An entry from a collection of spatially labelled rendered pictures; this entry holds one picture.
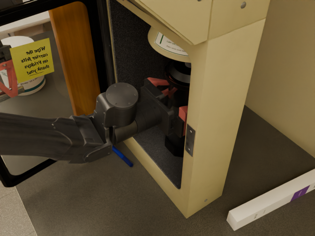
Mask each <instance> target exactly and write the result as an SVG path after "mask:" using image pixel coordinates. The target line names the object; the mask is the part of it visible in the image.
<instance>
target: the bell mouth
mask: <svg viewBox="0 0 315 236"><path fill-rule="evenodd" d="M148 41H149V44H150V45H151V46H152V48H153V49H155V50H156V51H157V52H158V53H160V54H162V55H164V56H166V57H168V58H170V59H173V60H177V61H181V62H187V63H191V61H190V58H189V56H188V54H187V53H186V52H185V51H184V50H183V49H182V48H180V47H179V46H178V45H177V44H175V43H174V42H172V41H171V40H170V39H168V38H167V37H165V36H164V35H163V34H161V33H160V32H159V31H157V30H156V29H155V28H153V27H152V26H151V28H150V30H149V32H148Z"/></svg>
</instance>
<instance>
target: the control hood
mask: <svg viewBox="0 0 315 236"><path fill-rule="evenodd" d="M129 1H131V2H132V3H133V4H135V5H136V6H137V7H139V8H140V9H141V10H142V11H143V12H145V13H146V14H148V15H149V16H150V17H152V18H153V19H155V20H156V21H157V22H159V23H160V24H162V25H163V26H165V27H166V28H168V29H169V30H170V31H172V32H173V33H174V34H176V35H177V36H179V37H180V38H182V39H183V40H185V41H186V42H187V43H189V44H190V45H196V44H199V43H201V42H204V41H206V40H207V37H208V29H209V21H210V10H211V2H212V0H129Z"/></svg>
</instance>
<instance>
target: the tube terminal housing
mask: <svg viewBox="0 0 315 236"><path fill-rule="evenodd" d="M117 1H118V2H119V3H120V4H122V5H123V6H125V7H126V8H127V9H129V10H130V11H131V12H133V13H134V14H136V15H137V16H138V17H140V18H141V19H143V20H144V21H145V22H147V23H148V24H149V25H150V26H152V27H153V28H155V29H156V30H157V31H159V32H160V33H161V34H163V35H164V36H165V37H167V38H168V39H170V40H171V41H172V42H174V43H175V44H177V45H178V46H179V47H180V48H182V49H183V50H184V51H185V52H186V53H187V54H188V56H189V58H190V61H191V77H190V88H189V99H188V110H187V124H189V125H190V126H191V127H192V128H193V129H194V130H195V141H194V149H193V157H192V156H191V155H190V154H189V153H188V152H187V151H186V150H185V146H184V157H183V167H182V178H181V188H180V189H177V188H176V187H175V186H174V185H173V184H172V183H171V181H170V180H169V179H168V178H167V177H166V175H165V174H164V173H163V172H162V171H161V170H160V168H159V167H158V166H157V165H156V164H155V163H154V162H153V161H152V159H151V158H150V157H149V156H148V155H147V154H146V152H145V151H144V150H143V149H142V148H141V146H140V145H139V144H138V143H137V142H136V141H135V139H134V138H133V137H131V138H129V139H127V140H125V141H123V142H124V143H125V144H126V146H127V147H128V148H129V149H130V151H131V152H132V153H133V154H134V155H135V157H136V158H137V159H138V160H139V162H140V163H141V164H142V165H143V167H144V168H145V169H146V170H147V171H148V172H149V174H150V175H151V176H152V177H153V178H154V180H155V181H156V182H157V183H158V185H159V186H160V187H161V188H162V190H163V191H164V192H165V193H166V194H167V196H168V197H169V198H170V199H171V201H172V202H173V203H174V204H175V206H176V207H177V208H178V209H179V210H180V211H181V213H182V214H183V215H184V216H185V218H186V219H187V218H188V217H190V216H191V215H193V214H194V213H196V212H197V211H199V210H200V209H202V208H203V207H205V206H207V205H208V204H209V203H211V202H213V201H214V200H216V199H217V198H219V197H220V196H221V195H222V192H223V188H224V184H225V179H226V175H227V172H228V168H229V164H230V160H231V156H232V152H233V147H234V144H235V140H236V136H237V132H238V128H239V124H240V119H241V115H242V112H243V108H244V104H245V100H246V96H247V92H248V87H249V84H250V80H251V76H252V72H253V68H254V64H255V59H256V56H257V52H258V48H259V44H260V40H261V36H262V32H263V28H264V24H265V20H266V15H267V12H268V8H269V4H270V0H212V2H211V10H210V21H209V29H208V37H207V40H206V41H204V42H201V43H199V44H196V45H190V44H189V43H187V42H186V41H185V40H183V39H182V38H180V37H179V36H177V35H176V34H174V33H173V32H172V31H170V30H169V29H168V28H166V27H165V26H163V25H162V24H160V23H159V22H157V21H156V20H155V19H153V18H152V17H150V16H149V15H148V14H146V13H144V12H143V11H141V10H140V9H138V8H137V7H135V6H134V5H133V4H131V3H130V2H128V1H127V0H124V1H122V0H117ZM186 128H187V125H186ZM186 132H187V130H186ZM185 139H186V135H185ZM185 143H186V141H185Z"/></svg>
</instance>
